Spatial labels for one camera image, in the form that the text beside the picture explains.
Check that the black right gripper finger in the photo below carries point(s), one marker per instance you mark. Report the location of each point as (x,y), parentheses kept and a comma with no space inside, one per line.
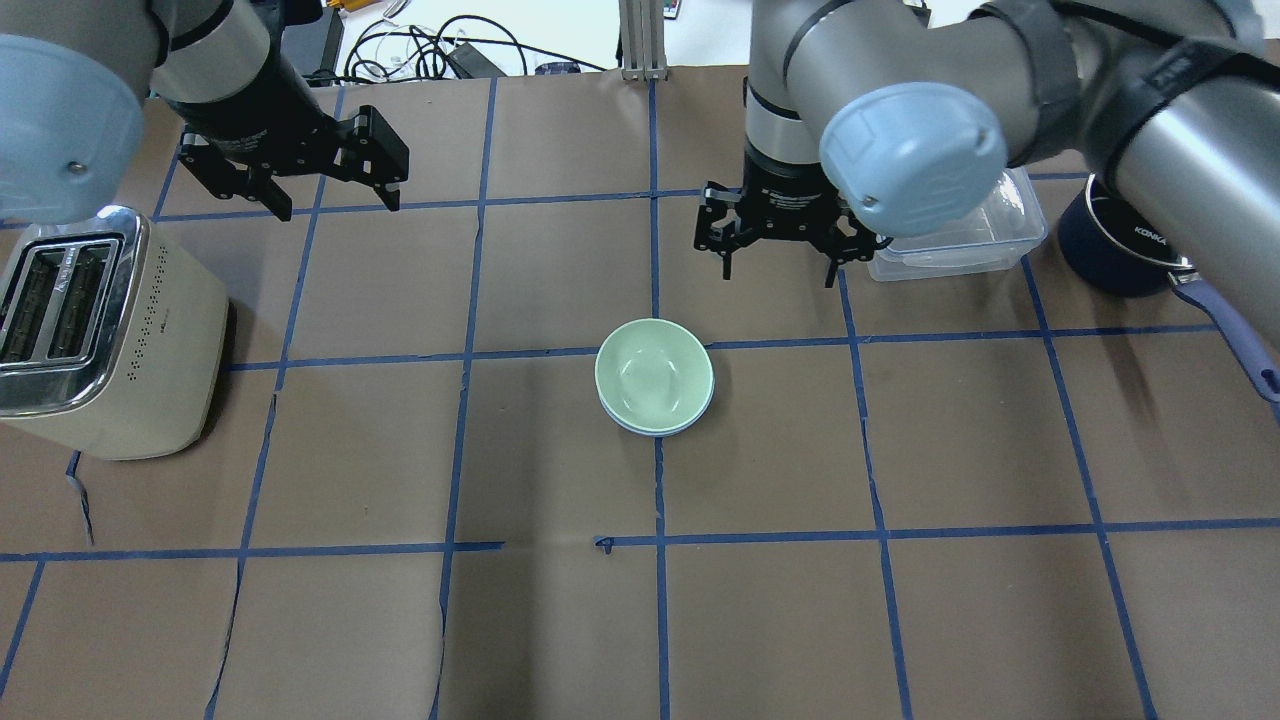
(718,226)
(848,240)

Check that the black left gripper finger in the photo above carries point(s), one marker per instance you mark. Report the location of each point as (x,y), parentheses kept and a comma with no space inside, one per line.
(225,179)
(370,152)

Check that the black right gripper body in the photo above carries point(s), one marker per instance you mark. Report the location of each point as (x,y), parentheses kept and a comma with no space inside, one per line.
(783,190)

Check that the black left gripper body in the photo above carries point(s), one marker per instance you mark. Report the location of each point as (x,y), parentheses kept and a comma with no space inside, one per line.
(262,112)

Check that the green bowl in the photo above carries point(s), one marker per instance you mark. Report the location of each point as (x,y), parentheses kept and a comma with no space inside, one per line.
(652,353)

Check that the blue bowl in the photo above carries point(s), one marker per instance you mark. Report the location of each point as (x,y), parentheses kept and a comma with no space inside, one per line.
(657,414)

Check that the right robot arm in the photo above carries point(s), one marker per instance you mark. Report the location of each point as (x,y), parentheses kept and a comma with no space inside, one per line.
(865,126)

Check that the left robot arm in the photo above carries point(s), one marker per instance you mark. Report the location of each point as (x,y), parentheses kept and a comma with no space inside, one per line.
(75,76)

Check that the clear plastic container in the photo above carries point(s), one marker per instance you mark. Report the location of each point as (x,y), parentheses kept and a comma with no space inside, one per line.
(992,238)

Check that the white chrome toaster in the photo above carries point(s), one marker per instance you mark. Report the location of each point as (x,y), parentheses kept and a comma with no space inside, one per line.
(112,337)

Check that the dark blue saucepan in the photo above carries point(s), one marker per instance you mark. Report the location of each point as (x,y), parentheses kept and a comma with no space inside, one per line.
(1108,244)

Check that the aluminium frame post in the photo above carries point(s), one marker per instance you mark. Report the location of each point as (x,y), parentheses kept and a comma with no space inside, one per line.
(643,41)

